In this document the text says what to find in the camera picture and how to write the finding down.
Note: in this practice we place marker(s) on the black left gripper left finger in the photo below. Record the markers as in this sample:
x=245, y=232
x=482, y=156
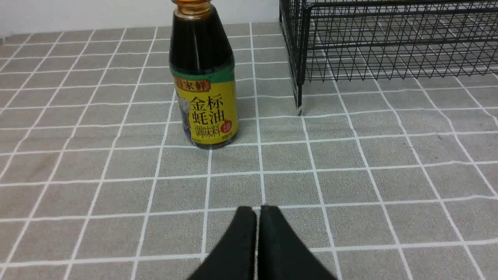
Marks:
x=233, y=257

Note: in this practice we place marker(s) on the black wire mesh shelf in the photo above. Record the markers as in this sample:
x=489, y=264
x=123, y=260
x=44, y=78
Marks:
x=333, y=40

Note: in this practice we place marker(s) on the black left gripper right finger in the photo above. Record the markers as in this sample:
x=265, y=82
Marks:
x=281, y=254

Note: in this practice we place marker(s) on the grey grid tablecloth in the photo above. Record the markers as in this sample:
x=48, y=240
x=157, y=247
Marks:
x=390, y=179

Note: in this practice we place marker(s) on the oyster sauce bottle yellow label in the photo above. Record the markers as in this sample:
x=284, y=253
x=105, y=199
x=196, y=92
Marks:
x=202, y=64

